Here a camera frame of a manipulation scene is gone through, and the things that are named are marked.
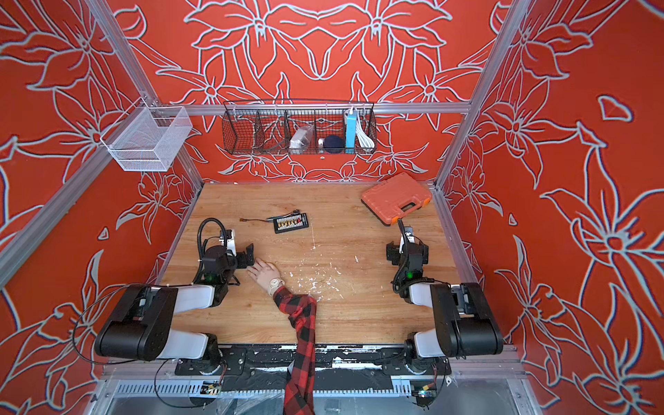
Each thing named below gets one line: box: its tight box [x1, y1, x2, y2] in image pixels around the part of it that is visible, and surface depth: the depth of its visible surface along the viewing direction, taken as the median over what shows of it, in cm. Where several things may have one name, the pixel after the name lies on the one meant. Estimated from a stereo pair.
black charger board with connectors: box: [239, 209, 310, 235], surface depth 106 cm
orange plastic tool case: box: [360, 172, 433, 227], surface depth 109 cm
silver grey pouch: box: [288, 125, 316, 150], surface depth 95 cm
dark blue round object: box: [322, 134, 345, 154], surface depth 96 cm
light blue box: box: [344, 109, 357, 154], surface depth 90 cm
